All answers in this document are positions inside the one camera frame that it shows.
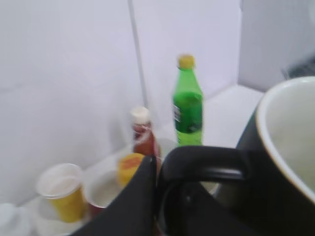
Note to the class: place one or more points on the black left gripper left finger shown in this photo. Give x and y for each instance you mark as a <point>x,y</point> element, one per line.
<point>132,212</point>

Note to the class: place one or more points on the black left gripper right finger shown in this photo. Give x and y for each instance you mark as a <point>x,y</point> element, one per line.
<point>192,211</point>

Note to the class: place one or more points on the black ceramic mug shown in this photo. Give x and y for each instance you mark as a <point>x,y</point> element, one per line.
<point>267,181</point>

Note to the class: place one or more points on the yellow drink cup white lid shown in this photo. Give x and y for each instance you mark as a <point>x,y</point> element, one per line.
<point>62,186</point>

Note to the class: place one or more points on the dark red ceramic mug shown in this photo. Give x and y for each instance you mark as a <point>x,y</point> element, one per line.
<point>100,191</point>

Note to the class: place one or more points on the cola bottle yellow cap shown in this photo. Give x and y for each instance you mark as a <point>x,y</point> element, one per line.
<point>127,167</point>

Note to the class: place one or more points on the brown coffee drink bottle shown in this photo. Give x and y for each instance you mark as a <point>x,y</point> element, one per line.
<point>144,141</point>

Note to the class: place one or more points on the green soda bottle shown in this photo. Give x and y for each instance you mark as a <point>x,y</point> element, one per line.
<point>188,104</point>

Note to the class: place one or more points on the white plastic milk bottle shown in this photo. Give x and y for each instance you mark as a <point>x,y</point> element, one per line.
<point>14,221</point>

